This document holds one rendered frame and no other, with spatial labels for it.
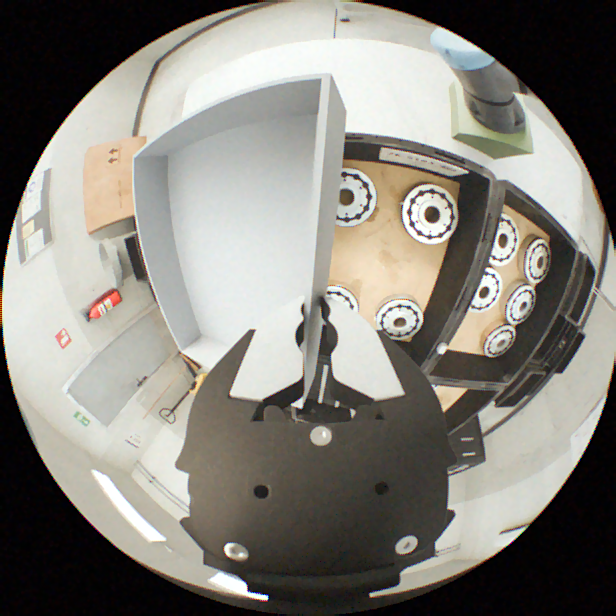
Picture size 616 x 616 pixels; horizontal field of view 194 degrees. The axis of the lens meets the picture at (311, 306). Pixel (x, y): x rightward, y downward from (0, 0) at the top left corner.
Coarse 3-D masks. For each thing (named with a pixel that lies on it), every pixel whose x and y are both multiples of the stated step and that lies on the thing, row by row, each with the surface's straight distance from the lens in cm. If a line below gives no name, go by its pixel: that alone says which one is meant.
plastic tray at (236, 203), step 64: (192, 128) 18; (256, 128) 17; (320, 128) 10; (192, 192) 22; (256, 192) 16; (320, 192) 9; (192, 256) 24; (256, 256) 17; (320, 256) 11; (192, 320) 30; (256, 320) 21; (320, 320) 16
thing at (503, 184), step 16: (512, 192) 34; (496, 208) 32; (544, 208) 40; (496, 224) 32; (560, 224) 46; (576, 256) 54; (480, 272) 32; (464, 304) 33; (560, 304) 54; (448, 336) 36; (544, 336) 55; (432, 368) 41; (480, 384) 53; (496, 384) 57
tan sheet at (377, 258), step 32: (352, 160) 36; (352, 192) 35; (384, 192) 35; (448, 192) 38; (384, 224) 35; (352, 256) 36; (384, 256) 36; (416, 256) 38; (384, 288) 39; (416, 288) 40
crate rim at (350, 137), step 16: (368, 144) 27; (384, 144) 27; (400, 144) 27; (416, 144) 27; (448, 160) 28; (464, 160) 30; (496, 192) 32; (480, 240) 30; (480, 256) 31; (464, 288) 32; (448, 320) 34; (432, 352) 38
